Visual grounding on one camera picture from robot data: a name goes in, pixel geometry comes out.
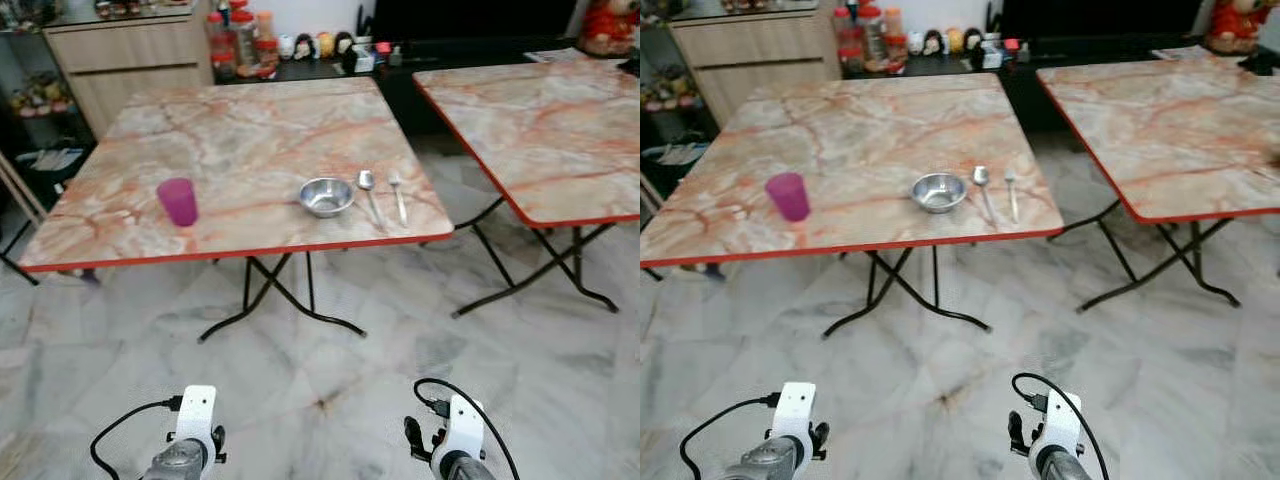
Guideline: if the stainless steel bowl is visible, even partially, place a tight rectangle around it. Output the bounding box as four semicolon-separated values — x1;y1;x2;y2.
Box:
299;177;356;218
911;172;968;214

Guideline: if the purple plastic cup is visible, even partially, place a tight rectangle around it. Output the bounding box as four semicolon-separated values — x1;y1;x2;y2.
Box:
157;178;200;228
765;172;811;223

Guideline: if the metal spoon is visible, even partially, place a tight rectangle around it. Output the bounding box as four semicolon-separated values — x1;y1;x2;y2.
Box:
357;170;386;229
972;165;999;226

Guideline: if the marble pattern folding table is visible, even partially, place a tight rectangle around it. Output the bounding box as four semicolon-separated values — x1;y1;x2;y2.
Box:
640;72;1064;339
18;77;456;343
413;58;641;319
1037;57;1280;313

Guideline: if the black television console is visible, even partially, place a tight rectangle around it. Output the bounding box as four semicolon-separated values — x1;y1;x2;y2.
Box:
842;38;1280;131

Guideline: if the dark shelf rack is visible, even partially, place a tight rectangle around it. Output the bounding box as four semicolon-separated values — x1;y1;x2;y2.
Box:
640;25;721;201
0;25;96;216

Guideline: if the light wooden cabinet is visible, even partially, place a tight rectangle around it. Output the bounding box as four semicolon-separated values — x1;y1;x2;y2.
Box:
44;3;215;138
668;3;843;129

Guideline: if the red lidded plastic jar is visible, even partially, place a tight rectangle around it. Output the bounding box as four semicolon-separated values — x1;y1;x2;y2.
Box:
255;12;281;73
883;8;906;71
230;8;261;73
858;5;889;71
207;12;239;81
838;10;866;73

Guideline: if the black television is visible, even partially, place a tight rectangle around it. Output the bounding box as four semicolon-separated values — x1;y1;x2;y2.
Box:
1000;0;1206;41
372;0;579;43

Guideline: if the red plush toy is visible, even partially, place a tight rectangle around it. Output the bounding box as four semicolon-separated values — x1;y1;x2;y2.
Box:
1205;0;1280;55
578;0;641;57

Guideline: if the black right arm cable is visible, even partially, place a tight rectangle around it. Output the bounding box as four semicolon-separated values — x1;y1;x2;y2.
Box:
1012;373;1111;480
414;378;521;480

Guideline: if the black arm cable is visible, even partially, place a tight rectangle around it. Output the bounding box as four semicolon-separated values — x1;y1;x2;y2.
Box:
90;397;184;480
680;393;783;480
1012;373;1111;480
414;378;521;480

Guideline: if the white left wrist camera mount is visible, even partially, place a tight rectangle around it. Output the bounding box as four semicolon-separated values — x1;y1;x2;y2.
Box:
174;385;218;446
772;382;816;443

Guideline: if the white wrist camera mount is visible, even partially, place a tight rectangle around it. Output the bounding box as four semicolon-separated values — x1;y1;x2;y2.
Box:
772;382;816;443
174;385;218;446
1030;390;1084;471
430;394;487;473

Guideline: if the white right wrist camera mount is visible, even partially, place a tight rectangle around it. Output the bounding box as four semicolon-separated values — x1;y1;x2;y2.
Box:
1030;390;1084;471
430;394;487;473

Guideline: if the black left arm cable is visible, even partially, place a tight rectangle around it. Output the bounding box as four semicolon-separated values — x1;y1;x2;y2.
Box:
90;397;184;480
680;393;783;480

